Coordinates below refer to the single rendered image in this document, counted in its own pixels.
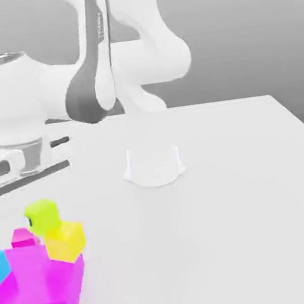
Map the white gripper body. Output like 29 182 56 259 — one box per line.
0 159 76 202

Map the small lime cube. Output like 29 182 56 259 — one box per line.
22 197 63 238

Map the small magenta cube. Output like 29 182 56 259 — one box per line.
9 225 40 250

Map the small yellow cube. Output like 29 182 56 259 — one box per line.
42 218 89 267

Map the small blue cube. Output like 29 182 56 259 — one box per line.
0 247 14 287

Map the large magenta box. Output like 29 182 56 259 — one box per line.
0 238 91 304

